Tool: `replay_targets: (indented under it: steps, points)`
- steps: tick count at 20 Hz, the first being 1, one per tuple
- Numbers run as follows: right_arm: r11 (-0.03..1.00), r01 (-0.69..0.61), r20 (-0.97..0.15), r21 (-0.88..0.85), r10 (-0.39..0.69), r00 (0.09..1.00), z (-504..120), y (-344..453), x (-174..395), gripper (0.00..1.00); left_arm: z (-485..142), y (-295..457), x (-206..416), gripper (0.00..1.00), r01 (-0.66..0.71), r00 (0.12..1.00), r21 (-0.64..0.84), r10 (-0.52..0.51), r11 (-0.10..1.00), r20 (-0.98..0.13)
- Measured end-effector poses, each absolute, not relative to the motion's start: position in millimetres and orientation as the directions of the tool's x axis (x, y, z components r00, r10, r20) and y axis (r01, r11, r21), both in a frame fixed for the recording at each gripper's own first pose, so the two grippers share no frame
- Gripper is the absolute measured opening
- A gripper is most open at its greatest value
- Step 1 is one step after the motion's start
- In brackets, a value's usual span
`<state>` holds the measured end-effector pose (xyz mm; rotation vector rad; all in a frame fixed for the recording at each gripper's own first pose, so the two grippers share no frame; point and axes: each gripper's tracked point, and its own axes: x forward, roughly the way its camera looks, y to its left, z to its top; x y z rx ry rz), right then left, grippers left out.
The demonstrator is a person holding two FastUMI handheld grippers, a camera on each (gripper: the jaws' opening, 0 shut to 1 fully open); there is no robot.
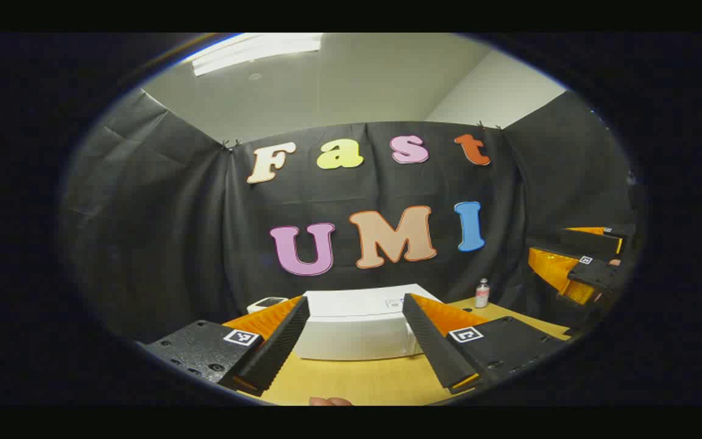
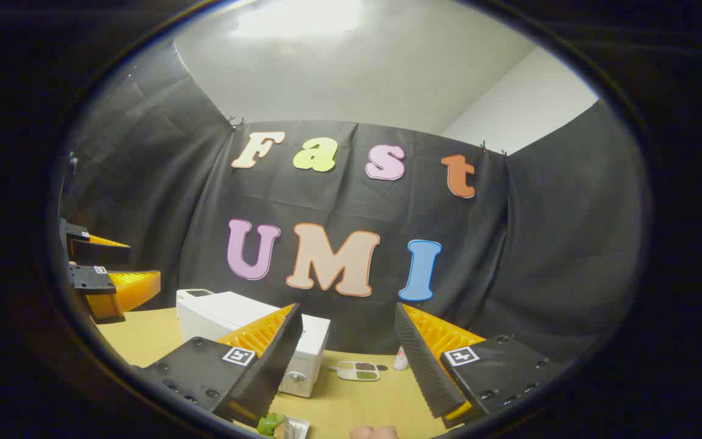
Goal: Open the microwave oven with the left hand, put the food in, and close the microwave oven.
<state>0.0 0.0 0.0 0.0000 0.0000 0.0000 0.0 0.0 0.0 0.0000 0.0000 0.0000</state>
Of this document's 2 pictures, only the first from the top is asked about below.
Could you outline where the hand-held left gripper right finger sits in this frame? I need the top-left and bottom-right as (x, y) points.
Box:
(402, 293), (571, 396)

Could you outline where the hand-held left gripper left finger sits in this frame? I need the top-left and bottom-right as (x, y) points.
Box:
(138, 296), (311, 397)

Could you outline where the white microwave oven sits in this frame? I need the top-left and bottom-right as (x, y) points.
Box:
(293, 284), (446, 362)

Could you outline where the white toaster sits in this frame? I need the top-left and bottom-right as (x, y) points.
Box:
(246, 296), (291, 315)

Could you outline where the ceiling light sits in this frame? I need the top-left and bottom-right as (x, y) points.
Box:
(191, 34), (324, 77)

